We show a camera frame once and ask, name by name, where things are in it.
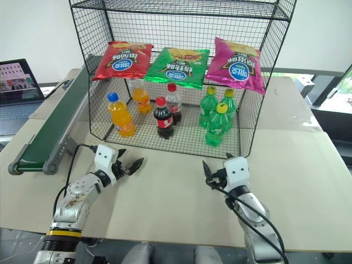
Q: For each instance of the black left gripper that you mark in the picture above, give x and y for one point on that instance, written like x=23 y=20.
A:
x=120 y=169

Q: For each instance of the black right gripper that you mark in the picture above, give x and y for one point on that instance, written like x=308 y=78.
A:
x=218 y=180

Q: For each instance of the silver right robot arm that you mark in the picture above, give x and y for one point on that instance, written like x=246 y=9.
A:
x=255 y=217

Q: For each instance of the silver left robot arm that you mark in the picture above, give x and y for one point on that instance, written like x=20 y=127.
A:
x=74 y=198

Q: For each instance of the green conveyor belt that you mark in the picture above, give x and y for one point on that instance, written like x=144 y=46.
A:
x=55 y=121

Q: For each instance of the green soda bottle yellow cap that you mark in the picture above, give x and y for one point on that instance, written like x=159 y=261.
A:
x=230 y=103
x=216 y=126
x=207 y=107

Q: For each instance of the orange soda bottle blue cap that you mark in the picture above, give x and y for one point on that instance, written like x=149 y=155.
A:
x=123 y=121

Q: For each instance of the cola bottle red cap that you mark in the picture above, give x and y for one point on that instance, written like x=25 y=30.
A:
x=164 y=121
x=173 y=103

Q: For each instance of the grey rounded shape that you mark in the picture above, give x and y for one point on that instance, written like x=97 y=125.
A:
x=141 y=254

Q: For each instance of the magenta chip bag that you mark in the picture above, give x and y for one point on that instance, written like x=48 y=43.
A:
x=236 y=68

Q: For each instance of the red chip bag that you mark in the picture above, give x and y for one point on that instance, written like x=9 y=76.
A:
x=121 y=61

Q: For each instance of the green chip bag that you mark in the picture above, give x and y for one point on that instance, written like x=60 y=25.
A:
x=178 y=68

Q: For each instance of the open laptop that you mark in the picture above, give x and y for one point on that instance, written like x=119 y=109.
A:
x=19 y=81

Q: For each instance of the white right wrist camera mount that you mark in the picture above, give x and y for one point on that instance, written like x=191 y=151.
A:
x=236 y=171

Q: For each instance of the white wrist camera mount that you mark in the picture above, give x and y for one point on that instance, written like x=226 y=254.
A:
x=104 y=160
x=236 y=171

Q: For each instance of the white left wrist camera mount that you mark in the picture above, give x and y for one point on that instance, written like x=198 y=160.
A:
x=104 y=160

